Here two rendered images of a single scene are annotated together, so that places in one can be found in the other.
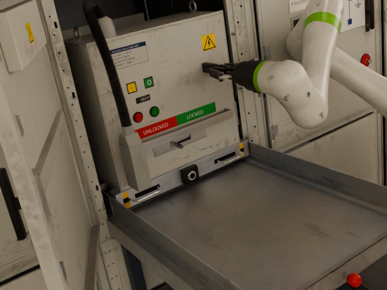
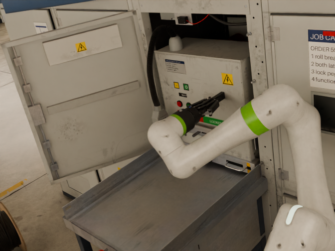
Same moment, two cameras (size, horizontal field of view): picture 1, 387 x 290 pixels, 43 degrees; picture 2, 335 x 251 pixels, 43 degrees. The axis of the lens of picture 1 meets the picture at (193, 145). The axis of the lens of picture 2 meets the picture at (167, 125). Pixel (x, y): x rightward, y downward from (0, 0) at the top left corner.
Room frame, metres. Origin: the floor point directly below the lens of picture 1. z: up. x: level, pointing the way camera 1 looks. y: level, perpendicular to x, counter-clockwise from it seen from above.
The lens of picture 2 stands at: (1.06, -1.69, 1.96)
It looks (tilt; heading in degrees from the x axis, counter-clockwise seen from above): 26 degrees down; 80
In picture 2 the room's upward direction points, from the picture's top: 11 degrees counter-clockwise
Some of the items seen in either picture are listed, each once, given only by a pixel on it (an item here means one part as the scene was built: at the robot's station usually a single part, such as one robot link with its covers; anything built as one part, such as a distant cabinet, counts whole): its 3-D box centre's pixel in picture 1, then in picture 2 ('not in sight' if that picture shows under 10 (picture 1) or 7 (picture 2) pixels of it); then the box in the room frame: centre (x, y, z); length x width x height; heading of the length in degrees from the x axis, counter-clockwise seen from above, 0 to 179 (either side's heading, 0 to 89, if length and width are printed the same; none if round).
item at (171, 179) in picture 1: (183, 171); (210, 152); (1.55, 0.05, 0.89); 0.54 x 0.05 x 0.06; 121
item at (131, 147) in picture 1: (133, 160); (162, 125); (1.37, 0.18, 1.04); 0.08 x 0.05 x 0.17; 31
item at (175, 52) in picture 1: (174, 102); (200, 106); (1.54, 0.04, 1.15); 0.48 x 0.01 x 0.48; 121
